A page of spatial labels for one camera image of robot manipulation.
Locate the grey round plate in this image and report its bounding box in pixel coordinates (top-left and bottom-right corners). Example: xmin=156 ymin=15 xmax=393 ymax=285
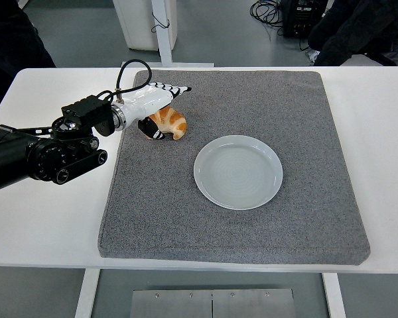
xmin=193 ymin=134 xmax=284 ymax=211

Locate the black floor cable bundle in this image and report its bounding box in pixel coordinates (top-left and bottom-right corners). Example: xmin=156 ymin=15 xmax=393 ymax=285
xmin=250 ymin=0 xmax=285 ymax=36

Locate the person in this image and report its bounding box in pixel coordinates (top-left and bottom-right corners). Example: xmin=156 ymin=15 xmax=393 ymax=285
xmin=307 ymin=0 xmax=398 ymax=69
xmin=0 ymin=0 xmax=57 ymax=112

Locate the white table leg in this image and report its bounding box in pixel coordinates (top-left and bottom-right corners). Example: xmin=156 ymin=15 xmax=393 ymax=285
xmin=322 ymin=273 xmax=348 ymax=318
xmin=74 ymin=268 xmax=101 ymax=318

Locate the golden croissant bread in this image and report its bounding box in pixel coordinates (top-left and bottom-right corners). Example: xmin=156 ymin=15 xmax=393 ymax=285
xmin=145 ymin=106 xmax=188 ymax=141

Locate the black electronics box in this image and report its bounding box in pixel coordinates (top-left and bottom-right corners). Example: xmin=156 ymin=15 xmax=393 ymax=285
xmin=281 ymin=0 xmax=329 ymax=38

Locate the thin black wire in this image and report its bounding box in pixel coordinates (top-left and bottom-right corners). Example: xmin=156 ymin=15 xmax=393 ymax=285
xmin=150 ymin=19 xmax=171 ymax=33

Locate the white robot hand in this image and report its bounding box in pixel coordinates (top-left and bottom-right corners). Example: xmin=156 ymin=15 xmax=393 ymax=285
xmin=118 ymin=81 xmax=193 ymax=142

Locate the grey fabric mat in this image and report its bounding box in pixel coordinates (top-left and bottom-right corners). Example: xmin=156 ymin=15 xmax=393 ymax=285
xmin=97 ymin=69 xmax=371 ymax=266

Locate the grey metal plate with screws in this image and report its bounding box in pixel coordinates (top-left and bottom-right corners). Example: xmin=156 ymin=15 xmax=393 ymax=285
xmin=129 ymin=288 xmax=298 ymax=318

